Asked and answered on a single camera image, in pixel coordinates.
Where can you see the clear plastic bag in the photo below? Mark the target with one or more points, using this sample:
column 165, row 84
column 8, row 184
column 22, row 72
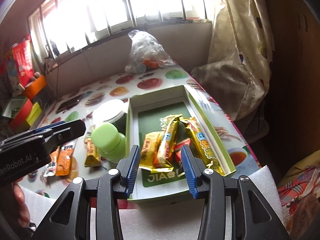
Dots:
column 146, row 53

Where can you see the green cardboard box tray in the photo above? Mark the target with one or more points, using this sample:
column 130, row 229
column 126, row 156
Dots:
column 160, row 123

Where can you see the person's left hand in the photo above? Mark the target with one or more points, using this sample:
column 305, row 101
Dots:
column 13, row 205

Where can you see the fruit print tablecloth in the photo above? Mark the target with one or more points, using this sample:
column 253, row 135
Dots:
column 124, row 87

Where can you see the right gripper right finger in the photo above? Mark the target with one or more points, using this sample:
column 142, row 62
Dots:
column 233, row 208

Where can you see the yellow-green box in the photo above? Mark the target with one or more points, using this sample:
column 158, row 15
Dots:
column 32, row 120

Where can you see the white foam sheet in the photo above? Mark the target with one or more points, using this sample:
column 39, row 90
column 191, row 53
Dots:
column 173, row 221

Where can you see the red woven box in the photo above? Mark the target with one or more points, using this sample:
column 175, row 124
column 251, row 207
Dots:
column 16, row 111

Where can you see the cream patterned curtain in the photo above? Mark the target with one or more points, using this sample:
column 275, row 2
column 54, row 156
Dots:
column 237, row 72

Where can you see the red paper bag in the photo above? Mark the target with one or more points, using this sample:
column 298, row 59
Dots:
column 23, row 61

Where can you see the small red candy packet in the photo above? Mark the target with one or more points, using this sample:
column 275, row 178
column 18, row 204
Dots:
column 181, row 149

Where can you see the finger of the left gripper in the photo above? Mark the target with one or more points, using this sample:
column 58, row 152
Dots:
column 50, row 128
column 71, row 131

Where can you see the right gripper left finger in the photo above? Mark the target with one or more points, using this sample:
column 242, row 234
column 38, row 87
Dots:
column 69, row 216

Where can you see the long gold snack bar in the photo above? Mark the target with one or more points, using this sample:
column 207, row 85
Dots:
column 202, row 146

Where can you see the yellow peanut crisp packet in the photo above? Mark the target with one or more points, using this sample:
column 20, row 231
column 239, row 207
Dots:
column 92, row 157

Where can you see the black smartphone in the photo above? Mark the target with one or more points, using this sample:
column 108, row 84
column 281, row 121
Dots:
column 69, row 103

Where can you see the green cosmetic jar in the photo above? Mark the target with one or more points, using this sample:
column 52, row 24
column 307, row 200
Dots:
column 110, row 143

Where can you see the orange konjac snack pouch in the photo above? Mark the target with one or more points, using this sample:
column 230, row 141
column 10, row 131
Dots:
column 64, row 160

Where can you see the orange storage box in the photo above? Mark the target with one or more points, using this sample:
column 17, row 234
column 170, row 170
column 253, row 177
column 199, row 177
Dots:
column 35, row 87

